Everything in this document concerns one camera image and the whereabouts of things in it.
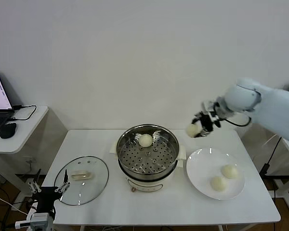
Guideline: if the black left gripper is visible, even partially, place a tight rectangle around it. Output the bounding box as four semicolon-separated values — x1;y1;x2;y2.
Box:
28;168;71;214

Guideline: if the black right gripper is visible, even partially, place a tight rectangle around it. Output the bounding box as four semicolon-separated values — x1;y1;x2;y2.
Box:
191;109;222;139

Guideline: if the white steamed baozi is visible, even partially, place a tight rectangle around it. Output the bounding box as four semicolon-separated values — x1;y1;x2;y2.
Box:
221;165;239;180
185;123;201;138
210;176;228;193
138;134;153;148

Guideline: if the round glass pot lid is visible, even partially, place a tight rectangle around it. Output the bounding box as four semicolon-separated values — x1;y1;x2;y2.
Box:
53;156;110;206

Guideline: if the stainless steel steamer basket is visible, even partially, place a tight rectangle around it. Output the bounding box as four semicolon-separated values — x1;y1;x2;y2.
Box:
116;124;180;180

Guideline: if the round white plate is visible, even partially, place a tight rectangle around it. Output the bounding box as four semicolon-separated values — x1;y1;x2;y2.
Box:
186;148;246;201

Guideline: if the white side desk with mouse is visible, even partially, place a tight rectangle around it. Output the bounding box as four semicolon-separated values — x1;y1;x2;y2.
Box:
0;105;50;205

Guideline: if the black computer mouse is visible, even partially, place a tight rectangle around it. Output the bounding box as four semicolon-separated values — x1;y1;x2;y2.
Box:
0;122;17;140

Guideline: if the white side desk with label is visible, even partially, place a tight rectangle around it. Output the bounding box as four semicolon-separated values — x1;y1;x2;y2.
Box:
260;138;289;213

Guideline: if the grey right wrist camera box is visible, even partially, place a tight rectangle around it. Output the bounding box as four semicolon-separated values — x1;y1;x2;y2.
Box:
201;100;219;114

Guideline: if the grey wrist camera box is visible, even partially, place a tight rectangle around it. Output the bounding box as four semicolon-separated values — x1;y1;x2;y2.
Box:
201;100;219;114
30;213;54;231

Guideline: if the white wall socket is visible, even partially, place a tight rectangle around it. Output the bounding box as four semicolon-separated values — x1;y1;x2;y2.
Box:
26;156;37;169

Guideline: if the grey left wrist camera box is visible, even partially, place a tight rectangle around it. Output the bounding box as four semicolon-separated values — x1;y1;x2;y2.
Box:
30;213;54;231

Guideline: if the white floor cable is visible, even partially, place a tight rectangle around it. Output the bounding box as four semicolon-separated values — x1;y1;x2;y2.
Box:
0;191;29;216

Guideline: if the black cable with adapter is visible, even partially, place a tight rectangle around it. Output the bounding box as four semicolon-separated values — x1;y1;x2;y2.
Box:
259;137;284;178

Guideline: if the black laptop charger cable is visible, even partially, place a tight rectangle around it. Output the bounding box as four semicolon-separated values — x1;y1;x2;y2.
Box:
8;104;38;122

